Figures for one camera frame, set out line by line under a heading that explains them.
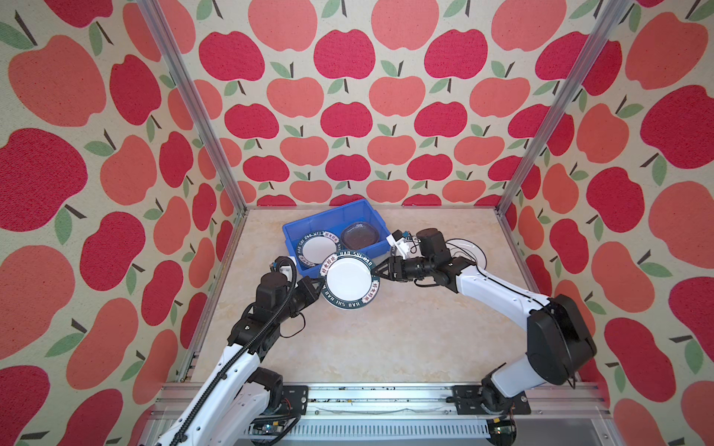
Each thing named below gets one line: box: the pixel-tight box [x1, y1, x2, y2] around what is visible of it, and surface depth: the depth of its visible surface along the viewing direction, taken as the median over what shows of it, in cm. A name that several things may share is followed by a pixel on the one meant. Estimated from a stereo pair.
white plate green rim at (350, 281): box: [318, 250, 381, 311], surface depth 80 cm
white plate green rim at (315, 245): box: [295, 230, 343, 267], surface depth 110 cm
